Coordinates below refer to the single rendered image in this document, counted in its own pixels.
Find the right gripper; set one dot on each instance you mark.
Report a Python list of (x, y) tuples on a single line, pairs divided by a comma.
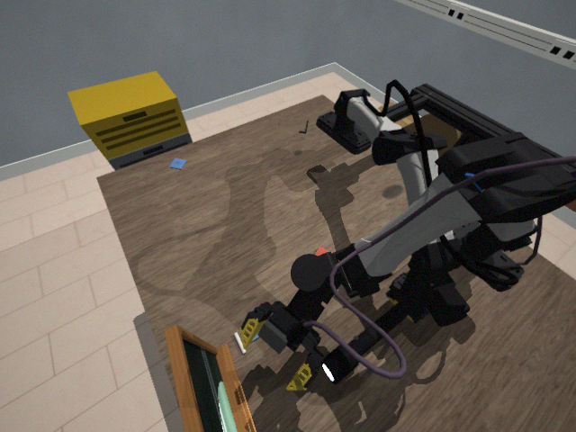
[(407, 298)]

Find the white chalk stick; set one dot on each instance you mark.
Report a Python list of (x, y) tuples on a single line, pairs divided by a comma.
[(239, 343)]

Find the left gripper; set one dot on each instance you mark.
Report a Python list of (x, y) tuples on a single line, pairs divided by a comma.
[(303, 307)]

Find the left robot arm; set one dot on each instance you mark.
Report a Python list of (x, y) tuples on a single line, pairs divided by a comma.
[(506, 211)]

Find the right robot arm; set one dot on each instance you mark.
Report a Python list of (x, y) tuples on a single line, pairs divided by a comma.
[(429, 266)]

